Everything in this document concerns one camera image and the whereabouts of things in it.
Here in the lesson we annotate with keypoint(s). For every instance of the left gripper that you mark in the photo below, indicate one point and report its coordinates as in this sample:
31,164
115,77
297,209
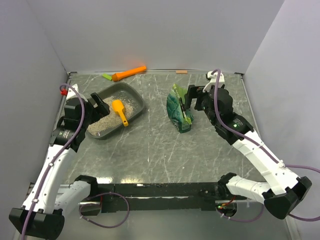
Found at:
102,110

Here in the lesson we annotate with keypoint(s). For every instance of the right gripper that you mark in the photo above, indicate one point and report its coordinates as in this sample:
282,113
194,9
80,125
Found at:
194,92

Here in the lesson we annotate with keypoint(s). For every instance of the yellow plastic scoop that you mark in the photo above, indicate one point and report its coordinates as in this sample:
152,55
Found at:
119,109

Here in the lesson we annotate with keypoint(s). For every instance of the green litter bag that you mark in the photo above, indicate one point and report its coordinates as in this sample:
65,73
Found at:
174,112

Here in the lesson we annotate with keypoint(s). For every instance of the grey litter box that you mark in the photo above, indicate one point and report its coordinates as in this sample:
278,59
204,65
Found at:
120,90

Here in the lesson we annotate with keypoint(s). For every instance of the black bag clip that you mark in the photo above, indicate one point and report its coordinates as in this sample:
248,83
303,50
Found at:
182,107

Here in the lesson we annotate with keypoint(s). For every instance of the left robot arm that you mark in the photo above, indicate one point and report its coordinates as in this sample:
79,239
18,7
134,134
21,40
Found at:
43,213

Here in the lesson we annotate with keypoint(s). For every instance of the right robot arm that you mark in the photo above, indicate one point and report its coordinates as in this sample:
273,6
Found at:
282,189

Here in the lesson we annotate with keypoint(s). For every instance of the litter granules in box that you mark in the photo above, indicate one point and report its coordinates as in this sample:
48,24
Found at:
112,120

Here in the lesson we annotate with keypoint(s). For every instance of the green rectangular block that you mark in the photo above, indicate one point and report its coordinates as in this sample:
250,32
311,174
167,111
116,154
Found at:
106,76

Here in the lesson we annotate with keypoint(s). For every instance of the tan tape piece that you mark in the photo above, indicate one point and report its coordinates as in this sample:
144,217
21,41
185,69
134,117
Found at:
181,72

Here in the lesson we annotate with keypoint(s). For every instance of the orange toy microphone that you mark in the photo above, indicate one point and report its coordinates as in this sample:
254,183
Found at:
121,75

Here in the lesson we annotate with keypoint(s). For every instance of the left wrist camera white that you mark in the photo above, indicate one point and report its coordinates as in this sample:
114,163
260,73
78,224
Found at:
72,92

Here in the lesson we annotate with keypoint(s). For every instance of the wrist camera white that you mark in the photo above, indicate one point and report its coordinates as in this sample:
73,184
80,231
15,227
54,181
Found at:
215,79
72,92

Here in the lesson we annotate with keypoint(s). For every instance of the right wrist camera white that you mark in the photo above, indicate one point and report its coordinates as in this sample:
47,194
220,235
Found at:
215,79

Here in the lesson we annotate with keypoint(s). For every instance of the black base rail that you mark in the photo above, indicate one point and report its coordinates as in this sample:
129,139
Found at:
160,196

